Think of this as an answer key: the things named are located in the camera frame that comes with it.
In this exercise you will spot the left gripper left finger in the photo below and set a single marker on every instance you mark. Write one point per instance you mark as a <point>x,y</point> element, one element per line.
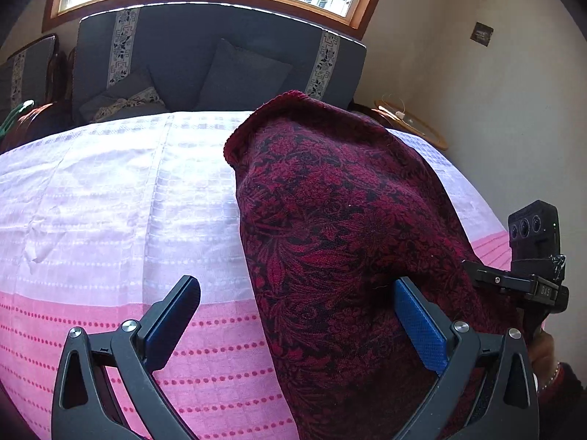
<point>84,404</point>

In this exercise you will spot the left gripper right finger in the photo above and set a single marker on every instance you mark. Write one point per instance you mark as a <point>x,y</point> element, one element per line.
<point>506,405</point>

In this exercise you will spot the dark red floral sweater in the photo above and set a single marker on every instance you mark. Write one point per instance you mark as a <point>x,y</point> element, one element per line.
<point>333,210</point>

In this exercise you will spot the dark sleeved right forearm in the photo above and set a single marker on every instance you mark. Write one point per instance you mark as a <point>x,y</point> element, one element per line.
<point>562,407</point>

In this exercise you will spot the right hand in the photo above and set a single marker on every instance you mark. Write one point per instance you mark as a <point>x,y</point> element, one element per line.
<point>541,352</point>

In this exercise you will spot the pink white checked bedsheet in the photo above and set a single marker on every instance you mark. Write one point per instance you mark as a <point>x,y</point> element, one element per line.
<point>100,222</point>

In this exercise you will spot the round wooden side table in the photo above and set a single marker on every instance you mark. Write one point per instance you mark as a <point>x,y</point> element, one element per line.
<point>400,118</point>

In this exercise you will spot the small blue cushion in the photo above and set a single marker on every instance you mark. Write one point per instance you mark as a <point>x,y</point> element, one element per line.
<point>133,96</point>

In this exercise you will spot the blue grey armchair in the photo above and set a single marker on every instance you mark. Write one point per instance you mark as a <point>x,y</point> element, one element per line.
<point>31,73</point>

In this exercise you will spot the blue throw pillow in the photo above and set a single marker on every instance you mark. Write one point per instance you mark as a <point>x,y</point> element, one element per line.
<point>240,79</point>

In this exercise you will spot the blue grey patterned sofa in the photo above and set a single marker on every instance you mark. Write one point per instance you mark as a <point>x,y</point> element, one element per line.
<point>177,42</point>

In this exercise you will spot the black camera box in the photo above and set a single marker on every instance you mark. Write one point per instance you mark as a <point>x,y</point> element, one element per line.
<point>534,232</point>

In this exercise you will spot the dark wall plate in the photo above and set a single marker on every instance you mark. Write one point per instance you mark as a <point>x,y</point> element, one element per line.
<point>482,34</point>

